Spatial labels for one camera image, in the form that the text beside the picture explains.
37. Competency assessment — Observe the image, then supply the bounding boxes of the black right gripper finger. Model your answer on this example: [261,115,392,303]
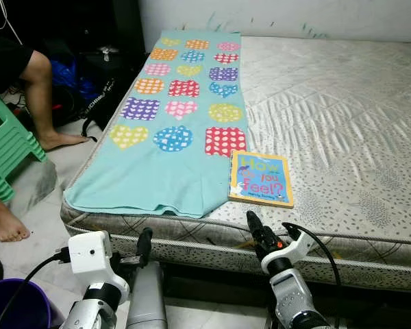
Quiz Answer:
[245,210,269,247]

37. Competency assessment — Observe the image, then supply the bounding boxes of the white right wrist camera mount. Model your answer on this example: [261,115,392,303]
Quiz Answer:
[261,229,316,265]

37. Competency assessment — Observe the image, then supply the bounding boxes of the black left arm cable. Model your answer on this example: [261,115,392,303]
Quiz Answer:
[0,251,73,329]

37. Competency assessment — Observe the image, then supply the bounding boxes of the black bag with white print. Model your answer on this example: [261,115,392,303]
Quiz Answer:
[81,44,149,135]

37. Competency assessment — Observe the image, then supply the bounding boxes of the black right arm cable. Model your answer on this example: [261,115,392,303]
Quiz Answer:
[282,222,343,329]

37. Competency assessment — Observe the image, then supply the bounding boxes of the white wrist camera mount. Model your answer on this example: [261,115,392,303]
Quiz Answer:
[66,230,128,289]
[261,229,316,265]

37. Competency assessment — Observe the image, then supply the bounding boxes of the yellow-edged blue children's book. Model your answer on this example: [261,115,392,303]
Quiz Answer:
[227,150,295,209]

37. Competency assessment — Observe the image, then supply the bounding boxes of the grey left robot leg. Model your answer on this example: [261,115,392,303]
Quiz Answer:
[126,261,169,329]

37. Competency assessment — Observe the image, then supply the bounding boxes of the stacked green plastic stools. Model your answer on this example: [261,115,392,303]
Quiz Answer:
[0,89,48,204]

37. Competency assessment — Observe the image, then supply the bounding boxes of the black bed frame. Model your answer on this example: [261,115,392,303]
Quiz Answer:
[158,263,411,329]

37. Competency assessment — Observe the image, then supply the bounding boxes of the grey quilted spotted mattress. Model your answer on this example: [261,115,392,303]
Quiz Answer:
[60,36,411,293]

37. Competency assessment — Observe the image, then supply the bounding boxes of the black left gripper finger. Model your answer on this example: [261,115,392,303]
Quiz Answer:
[136,227,154,265]

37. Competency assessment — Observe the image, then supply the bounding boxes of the turquoise blanket with colourful shapes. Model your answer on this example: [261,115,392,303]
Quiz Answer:
[62,30,248,219]

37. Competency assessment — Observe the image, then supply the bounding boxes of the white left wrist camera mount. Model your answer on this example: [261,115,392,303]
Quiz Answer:
[66,230,128,289]

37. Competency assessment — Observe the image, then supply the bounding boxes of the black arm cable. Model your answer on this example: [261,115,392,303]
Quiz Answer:
[0,251,73,329]
[282,222,343,329]

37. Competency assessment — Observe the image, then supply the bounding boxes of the thin white cable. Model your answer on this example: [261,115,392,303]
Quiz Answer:
[0,0,25,46]

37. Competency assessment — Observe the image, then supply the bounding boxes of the seated person in black shorts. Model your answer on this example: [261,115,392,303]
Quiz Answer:
[0,26,91,243]

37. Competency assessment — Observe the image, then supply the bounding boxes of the blue bag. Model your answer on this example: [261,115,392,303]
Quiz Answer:
[47,58,101,105]

